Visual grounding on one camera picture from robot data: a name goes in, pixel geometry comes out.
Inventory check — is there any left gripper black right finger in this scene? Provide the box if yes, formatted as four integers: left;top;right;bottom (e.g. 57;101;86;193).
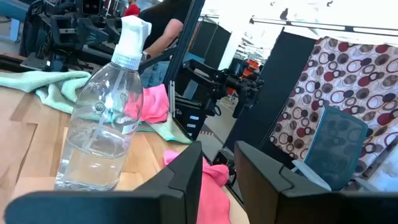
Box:
233;140;398;224

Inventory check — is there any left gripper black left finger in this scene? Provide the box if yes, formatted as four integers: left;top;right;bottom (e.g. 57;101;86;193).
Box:
4;140;203;224

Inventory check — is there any pink microfiber towel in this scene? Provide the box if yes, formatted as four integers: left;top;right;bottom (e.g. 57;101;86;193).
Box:
164;149;231;224
124;83;170;124

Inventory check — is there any mint green microfiber towel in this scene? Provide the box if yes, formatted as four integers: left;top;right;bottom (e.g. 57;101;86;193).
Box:
0;70;93;114
136;111;193;144

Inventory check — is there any clear spray bottle white trigger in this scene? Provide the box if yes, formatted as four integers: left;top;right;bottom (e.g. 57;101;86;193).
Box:
54;15;152;192

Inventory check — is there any black divider panel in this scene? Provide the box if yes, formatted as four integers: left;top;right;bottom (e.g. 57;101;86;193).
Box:
223;27;318;153

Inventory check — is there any circle patterned curtain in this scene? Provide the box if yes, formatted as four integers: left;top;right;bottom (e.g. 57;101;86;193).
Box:
269;36;398;187

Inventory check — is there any person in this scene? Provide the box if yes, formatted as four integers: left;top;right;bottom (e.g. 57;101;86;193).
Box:
124;0;141;17
138;0;193;60

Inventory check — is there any black metal frame post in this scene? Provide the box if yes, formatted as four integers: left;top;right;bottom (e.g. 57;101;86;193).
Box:
163;0;206;118

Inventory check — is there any black overhead frame rail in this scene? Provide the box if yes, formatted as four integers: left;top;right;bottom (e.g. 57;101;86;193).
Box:
248;17;398;37

